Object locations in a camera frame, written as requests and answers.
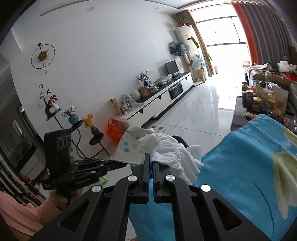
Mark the dark coffee table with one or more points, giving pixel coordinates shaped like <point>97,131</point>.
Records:
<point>239,109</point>

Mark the small plant on air conditioner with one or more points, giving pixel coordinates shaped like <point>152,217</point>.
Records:
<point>182,22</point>

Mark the blue and white ceramic jar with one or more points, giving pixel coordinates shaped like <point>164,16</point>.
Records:
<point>153,88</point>

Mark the pile of clothes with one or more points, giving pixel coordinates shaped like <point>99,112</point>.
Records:
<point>283,66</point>

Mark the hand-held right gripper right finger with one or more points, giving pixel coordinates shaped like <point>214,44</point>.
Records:
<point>154,185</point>

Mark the orange plastic bag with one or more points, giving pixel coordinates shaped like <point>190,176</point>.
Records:
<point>113,134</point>

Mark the blue flower-print tablecloth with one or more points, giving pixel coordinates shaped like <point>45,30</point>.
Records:
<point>232,162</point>

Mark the blue vase with plant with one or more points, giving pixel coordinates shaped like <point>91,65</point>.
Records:
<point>73,119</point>

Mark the grey curtain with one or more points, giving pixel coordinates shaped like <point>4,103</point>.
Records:
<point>271,25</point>

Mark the white standing air conditioner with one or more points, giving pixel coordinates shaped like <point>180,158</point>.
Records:
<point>185,32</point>

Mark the person's left forearm pink sleeve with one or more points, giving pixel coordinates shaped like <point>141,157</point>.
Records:
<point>23,213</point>

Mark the group of glass jars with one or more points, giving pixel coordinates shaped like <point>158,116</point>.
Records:
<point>257,102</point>

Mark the round glass jar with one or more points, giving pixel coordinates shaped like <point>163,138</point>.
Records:
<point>135,95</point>

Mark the small potted plant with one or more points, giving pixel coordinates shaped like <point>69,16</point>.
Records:
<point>143,77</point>

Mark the clear plastic bag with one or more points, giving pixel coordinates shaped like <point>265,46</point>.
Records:
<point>163,80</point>

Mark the dark vase yellow flowers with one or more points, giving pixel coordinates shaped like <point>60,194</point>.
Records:
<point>94,131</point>

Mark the tall plant in yellow pot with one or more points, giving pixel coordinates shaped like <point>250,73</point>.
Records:
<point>200,73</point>

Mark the black white vase red flowers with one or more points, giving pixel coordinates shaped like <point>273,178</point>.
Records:
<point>50,104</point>

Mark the black monitor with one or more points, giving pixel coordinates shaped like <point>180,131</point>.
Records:
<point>171,67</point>

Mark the round black wall clock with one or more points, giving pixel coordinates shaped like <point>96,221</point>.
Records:
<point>43,55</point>

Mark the brown printed box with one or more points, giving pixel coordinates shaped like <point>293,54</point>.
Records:
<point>144,91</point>

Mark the person's left hand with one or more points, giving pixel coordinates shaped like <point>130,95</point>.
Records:
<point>54,197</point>

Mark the black tiered plant stand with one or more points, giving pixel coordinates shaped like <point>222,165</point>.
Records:
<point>96,140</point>

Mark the dark glass cabinet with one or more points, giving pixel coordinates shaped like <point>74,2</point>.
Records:
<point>14,139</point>

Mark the striped orange curtain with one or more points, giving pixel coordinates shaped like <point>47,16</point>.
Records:
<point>201,44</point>

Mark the white tissue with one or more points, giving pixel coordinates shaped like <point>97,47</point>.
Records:
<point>171,150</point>

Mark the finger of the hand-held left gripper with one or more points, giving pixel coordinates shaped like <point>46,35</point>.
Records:
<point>97,162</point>
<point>99,171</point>

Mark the white and black TV cabinet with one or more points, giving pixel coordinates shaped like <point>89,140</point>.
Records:
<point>148,109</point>

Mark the white bathroom scale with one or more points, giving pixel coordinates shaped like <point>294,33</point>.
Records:
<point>160,128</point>

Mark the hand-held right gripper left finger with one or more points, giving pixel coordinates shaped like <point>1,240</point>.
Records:
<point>146,178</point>

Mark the teal plastic bin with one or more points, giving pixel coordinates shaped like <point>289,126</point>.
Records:
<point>183,141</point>

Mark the covered standing fan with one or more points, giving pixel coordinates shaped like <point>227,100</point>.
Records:
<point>177,48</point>

